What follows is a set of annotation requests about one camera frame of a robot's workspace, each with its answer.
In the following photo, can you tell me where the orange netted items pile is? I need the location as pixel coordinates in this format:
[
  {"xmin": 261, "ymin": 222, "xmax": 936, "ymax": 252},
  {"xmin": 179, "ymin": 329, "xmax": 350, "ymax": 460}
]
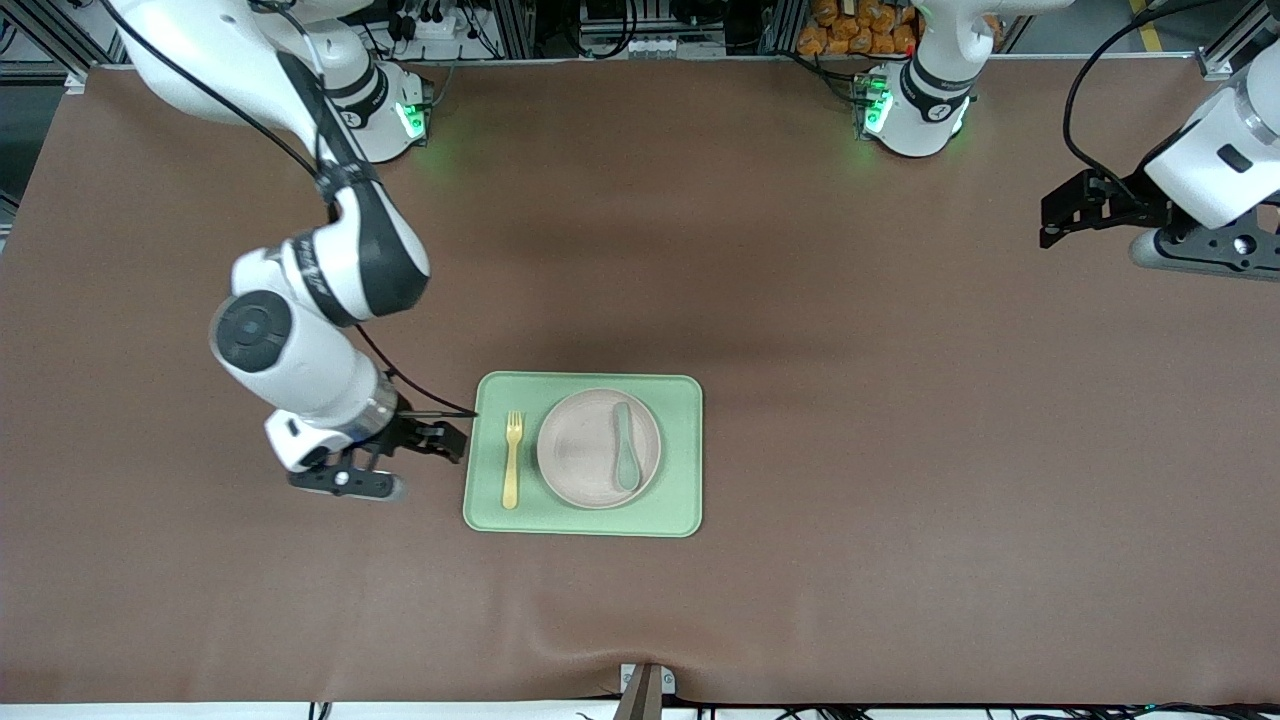
[{"xmin": 797, "ymin": 0, "xmax": 919, "ymax": 57}]

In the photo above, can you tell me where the teal green plastic spoon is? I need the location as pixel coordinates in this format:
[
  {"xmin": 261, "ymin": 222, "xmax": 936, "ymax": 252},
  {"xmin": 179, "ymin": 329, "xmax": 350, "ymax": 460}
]
[{"xmin": 611, "ymin": 402, "xmax": 644, "ymax": 493}]

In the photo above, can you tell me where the brown table cover mat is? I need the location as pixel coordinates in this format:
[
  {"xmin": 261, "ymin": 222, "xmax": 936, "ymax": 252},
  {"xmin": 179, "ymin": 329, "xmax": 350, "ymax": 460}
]
[{"xmin": 0, "ymin": 55, "xmax": 1280, "ymax": 706}]

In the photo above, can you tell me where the aluminium frame rail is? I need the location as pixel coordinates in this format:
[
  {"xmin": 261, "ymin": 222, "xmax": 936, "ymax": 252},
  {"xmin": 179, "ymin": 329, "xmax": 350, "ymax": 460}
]
[
  {"xmin": 1197, "ymin": 20, "xmax": 1271, "ymax": 81},
  {"xmin": 0, "ymin": 0, "xmax": 136, "ymax": 96}
]

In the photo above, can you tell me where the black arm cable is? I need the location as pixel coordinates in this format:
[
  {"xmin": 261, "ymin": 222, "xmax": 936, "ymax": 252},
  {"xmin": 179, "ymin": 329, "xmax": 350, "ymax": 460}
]
[
  {"xmin": 100, "ymin": 0, "xmax": 480, "ymax": 419},
  {"xmin": 1063, "ymin": 0, "xmax": 1201, "ymax": 193}
]

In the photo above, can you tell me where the light green rectangular tray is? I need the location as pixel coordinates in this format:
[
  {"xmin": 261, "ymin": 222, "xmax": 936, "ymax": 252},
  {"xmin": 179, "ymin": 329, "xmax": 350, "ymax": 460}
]
[{"xmin": 462, "ymin": 371, "xmax": 704, "ymax": 539}]

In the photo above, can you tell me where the beige round plate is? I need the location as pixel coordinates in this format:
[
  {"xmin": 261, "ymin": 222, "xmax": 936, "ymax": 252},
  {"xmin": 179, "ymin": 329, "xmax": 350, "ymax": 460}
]
[{"xmin": 537, "ymin": 388, "xmax": 663, "ymax": 511}]

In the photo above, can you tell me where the white power strip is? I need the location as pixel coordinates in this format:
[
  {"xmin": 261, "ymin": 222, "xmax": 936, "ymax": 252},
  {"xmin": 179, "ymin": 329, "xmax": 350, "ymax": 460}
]
[{"xmin": 395, "ymin": 8, "xmax": 481, "ymax": 43}]

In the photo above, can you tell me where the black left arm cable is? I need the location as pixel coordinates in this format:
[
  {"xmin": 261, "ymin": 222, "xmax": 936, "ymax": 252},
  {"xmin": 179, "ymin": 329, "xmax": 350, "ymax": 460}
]
[{"xmin": 1063, "ymin": 0, "xmax": 1201, "ymax": 193}]

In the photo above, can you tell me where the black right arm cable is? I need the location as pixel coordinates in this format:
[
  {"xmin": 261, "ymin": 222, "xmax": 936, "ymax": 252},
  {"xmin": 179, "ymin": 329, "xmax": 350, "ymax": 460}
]
[{"xmin": 100, "ymin": 0, "xmax": 480, "ymax": 419}]

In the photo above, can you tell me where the metal table edge bracket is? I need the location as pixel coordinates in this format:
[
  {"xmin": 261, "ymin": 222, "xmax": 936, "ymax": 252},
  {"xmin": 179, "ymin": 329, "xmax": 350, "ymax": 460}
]
[{"xmin": 618, "ymin": 662, "xmax": 677, "ymax": 720}]

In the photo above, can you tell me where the yellow plastic fork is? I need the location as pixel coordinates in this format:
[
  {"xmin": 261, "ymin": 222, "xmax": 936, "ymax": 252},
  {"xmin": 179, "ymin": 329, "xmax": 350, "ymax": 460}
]
[{"xmin": 502, "ymin": 411, "xmax": 526, "ymax": 511}]

